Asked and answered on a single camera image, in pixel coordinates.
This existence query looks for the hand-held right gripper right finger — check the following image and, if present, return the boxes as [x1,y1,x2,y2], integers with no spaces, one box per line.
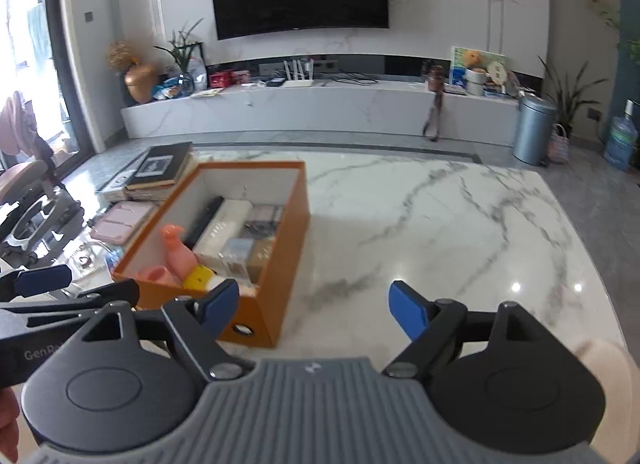
[382,280,553,379]

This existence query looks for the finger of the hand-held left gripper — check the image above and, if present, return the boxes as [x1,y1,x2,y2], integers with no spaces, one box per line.
[0,264,74,303]
[0,279,141,317]

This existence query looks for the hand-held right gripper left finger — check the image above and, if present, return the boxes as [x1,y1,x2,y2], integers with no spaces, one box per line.
[82,279,257,381]

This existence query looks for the large pink bottle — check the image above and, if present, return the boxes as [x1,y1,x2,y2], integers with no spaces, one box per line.
[137,266,177,287]

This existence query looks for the small grey box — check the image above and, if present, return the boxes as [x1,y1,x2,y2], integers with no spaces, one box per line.
[217,238,256,277]

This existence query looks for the pink pump bottle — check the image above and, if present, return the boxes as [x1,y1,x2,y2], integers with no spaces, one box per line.
[162,224,197,277]

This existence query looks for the white rectangular box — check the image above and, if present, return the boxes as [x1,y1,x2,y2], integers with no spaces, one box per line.
[192,199,254,265]

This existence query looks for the orange cardboard box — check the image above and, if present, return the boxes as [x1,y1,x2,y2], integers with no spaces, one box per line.
[111,160,310,349]

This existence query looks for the person's left hand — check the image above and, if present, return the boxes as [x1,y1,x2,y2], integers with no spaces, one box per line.
[0,385,22,463]

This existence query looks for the pink flat case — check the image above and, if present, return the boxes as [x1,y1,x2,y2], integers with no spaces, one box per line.
[90,200,156,245]

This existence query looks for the grey chair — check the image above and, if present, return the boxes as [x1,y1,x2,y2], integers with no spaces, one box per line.
[0,159,84,265]

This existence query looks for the stack of books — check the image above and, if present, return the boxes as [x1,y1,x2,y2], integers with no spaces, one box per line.
[102,151,214,203]

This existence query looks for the black hardcover book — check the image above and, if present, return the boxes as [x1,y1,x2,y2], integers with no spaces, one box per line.
[126,142,194,189]

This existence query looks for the pink cloth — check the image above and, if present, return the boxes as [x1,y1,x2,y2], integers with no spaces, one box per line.
[0,91,51,158]

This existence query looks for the blue snack packet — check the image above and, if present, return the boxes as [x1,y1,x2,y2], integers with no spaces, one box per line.
[151,78,184,100]

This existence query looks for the golden vase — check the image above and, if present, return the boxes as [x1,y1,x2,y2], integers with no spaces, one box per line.
[124,62,160,104]

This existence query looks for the grey pedal trash can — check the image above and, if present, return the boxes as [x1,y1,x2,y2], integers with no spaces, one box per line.
[513,95,558,167]

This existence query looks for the woven basket bag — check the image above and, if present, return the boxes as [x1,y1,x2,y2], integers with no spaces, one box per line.
[547,124,571,164]

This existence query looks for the white plastic bag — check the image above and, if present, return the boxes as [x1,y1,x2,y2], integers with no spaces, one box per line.
[189,58,208,91]

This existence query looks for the dried flower bunch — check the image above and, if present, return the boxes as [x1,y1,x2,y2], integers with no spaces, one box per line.
[106,40,136,72]

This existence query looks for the white router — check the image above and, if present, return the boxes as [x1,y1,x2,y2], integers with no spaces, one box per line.
[282,58,315,88]

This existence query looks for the white knitted pot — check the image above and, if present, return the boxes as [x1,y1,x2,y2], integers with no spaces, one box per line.
[465,68,487,96]

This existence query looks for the colourful painting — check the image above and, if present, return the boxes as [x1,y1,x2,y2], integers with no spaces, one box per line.
[450,46,507,90]

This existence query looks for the green long-leaf plant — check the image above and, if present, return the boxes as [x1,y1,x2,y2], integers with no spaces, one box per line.
[154,18,205,96]

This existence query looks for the round white fan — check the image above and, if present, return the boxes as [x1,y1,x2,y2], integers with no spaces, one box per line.
[487,60,509,90]

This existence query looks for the potted snake plant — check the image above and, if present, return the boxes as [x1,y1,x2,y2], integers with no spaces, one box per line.
[537,56,601,140]

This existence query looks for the blue water jug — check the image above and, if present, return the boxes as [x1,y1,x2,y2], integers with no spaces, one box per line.
[603,100,640,173]

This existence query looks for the pothos plant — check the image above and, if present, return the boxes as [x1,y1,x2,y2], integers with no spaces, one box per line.
[617,38,640,70]

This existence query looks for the pearl necklace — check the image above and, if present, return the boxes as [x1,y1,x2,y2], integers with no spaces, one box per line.
[70,243,110,273]

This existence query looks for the black cables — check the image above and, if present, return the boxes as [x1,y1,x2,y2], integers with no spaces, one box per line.
[330,72,379,85]

